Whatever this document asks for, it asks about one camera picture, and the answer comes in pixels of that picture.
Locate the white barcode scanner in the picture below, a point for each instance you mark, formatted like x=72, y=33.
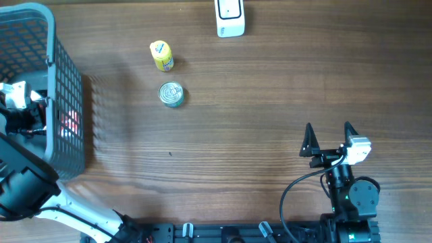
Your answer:
x=230, y=18

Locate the yellow mentos gum bottle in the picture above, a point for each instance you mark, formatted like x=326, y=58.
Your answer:
x=162, y=55

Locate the round tin can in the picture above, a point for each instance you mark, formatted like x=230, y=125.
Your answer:
x=171, y=94

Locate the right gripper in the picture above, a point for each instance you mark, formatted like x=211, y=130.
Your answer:
x=310, y=147

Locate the grey plastic mesh basket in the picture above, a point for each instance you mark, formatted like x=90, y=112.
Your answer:
x=32, y=52

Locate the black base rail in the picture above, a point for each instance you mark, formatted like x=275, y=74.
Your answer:
x=304, y=231

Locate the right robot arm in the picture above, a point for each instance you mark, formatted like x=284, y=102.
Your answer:
x=354, y=200

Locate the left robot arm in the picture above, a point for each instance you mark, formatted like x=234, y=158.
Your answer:
x=31, y=188

